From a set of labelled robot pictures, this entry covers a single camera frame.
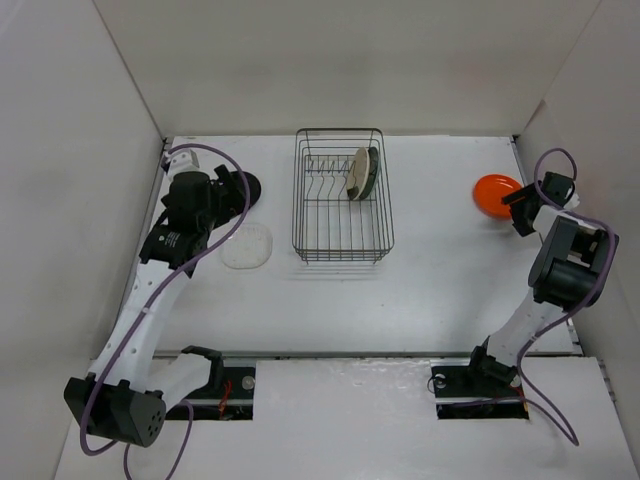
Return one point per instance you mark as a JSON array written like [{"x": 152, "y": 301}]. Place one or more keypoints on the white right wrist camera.
[{"x": 573, "y": 202}]

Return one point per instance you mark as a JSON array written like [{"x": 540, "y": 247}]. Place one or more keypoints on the clear textured glass plate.
[{"x": 248, "y": 248}]

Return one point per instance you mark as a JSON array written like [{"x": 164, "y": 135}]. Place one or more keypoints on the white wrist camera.
[
  {"x": 182, "y": 161},
  {"x": 573, "y": 202}
]

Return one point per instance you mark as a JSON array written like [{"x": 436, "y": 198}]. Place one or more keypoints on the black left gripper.
[{"x": 227, "y": 202}]

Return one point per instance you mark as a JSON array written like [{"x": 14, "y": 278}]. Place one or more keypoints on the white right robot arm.
[{"x": 498, "y": 356}]

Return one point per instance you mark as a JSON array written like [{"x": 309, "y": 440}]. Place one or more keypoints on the black round plate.
[{"x": 239, "y": 187}]

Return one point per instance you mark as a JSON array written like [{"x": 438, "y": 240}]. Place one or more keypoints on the grey wire dish rack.
[{"x": 326, "y": 225}]

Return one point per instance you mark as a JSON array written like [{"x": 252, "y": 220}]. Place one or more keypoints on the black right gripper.
[{"x": 520, "y": 223}]

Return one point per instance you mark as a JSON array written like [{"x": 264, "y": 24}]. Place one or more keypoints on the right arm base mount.
[{"x": 463, "y": 395}]

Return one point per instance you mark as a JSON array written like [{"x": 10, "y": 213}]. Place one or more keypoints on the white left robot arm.
[{"x": 120, "y": 399}]

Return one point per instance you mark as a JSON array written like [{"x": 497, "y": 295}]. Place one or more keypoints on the blue patterned ceramic plate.
[{"x": 374, "y": 163}]

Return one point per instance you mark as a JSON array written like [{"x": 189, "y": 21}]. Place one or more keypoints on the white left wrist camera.
[{"x": 182, "y": 161}]

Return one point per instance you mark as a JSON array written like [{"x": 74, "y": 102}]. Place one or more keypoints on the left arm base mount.
[{"x": 225, "y": 390}]

